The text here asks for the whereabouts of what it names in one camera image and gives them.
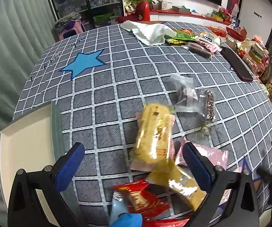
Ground green snack packet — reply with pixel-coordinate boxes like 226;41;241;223
164;30;197;43

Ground white box with grey rim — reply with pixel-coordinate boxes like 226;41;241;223
0;100;66;227

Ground golden snack packet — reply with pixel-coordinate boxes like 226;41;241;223
148;158;207;212

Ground dark snack bar clear packet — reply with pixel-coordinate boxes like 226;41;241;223
199;89;217;123

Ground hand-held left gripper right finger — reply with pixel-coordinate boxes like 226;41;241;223
183;141;261;227

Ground grey-green curtain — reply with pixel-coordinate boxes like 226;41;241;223
0;0;56;227

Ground green box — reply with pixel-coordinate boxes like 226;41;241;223
173;5;191;13

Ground red pot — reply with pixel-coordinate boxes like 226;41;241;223
134;1;151;22

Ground purple stool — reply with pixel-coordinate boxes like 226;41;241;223
58;21;87;40

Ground pile of assorted packages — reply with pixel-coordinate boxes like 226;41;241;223
226;26;272;100

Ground white cloth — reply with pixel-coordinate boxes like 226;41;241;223
120;20;175;46

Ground yellow snack packet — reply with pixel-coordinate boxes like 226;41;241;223
129;103;175;168

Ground light blue snack packet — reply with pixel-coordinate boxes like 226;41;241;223
109;195;143;227

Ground dark brown long case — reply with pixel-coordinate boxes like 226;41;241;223
221;46;255;82

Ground pink wrapped snack bar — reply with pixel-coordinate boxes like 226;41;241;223
198;40;223;54

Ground white boxes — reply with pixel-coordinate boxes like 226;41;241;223
154;0;174;11

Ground dark brown snack bar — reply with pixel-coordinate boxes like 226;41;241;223
189;42;213;59

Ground pink flower plant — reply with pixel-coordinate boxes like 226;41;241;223
213;7;232;20

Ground yellow-green snack packet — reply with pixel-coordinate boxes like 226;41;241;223
166;38;186;46

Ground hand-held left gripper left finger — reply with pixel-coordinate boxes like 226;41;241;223
7;142;89;227

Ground grey checked bed sheet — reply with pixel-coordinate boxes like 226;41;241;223
13;20;272;227

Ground red snack packet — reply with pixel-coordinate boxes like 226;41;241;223
112;179;171;220
142;218;191;227

